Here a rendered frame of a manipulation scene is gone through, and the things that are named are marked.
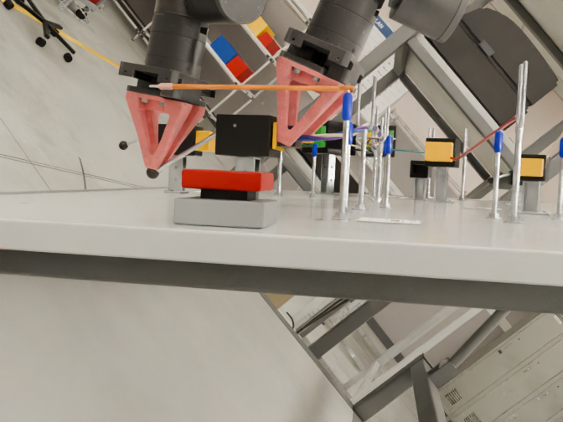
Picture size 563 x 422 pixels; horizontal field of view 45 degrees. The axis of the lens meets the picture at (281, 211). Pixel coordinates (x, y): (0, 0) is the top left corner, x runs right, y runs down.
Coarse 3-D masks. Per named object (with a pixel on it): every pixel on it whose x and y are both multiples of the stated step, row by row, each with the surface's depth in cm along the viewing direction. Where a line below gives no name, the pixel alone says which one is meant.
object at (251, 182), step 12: (192, 168) 43; (192, 180) 41; (204, 180) 41; (216, 180) 41; (228, 180) 41; (240, 180) 41; (252, 180) 41; (264, 180) 42; (204, 192) 42; (216, 192) 42; (228, 192) 42; (240, 192) 42; (252, 192) 43
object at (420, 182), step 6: (414, 162) 124; (420, 162) 124; (414, 168) 126; (420, 168) 126; (426, 168) 123; (414, 174) 124; (420, 174) 124; (426, 174) 123; (414, 180) 125; (420, 180) 127; (414, 186) 125; (420, 186) 127; (414, 192) 125; (420, 192) 127; (414, 198) 125; (420, 198) 125; (426, 198) 124; (432, 198) 126
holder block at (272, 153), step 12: (216, 120) 66; (228, 120) 66; (240, 120) 66; (252, 120) 65; (264, 120) 65; (276, 120) 67; (216, 132) 66; (228, 132) 66; (240, 132) 66; (252, 132) 65; (264, 132) 65; (216, 144) 66; (228, 144) 66; (240, 144) 66; (252, 144) 65; (264, 144) 65; (252, 156) 66; (264, 156) 65; (276, 156) 67
